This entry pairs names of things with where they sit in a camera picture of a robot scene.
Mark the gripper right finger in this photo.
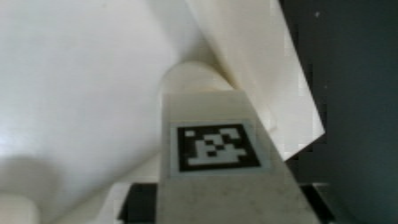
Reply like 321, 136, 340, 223
301, 184, 336, 224

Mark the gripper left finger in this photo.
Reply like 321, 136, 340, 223
118, 183, 159, 224

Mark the white leg block with tag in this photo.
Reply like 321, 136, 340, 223
157, 62, 321, 224

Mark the white square tabletop tray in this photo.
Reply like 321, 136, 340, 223
0, 0, 326, 224

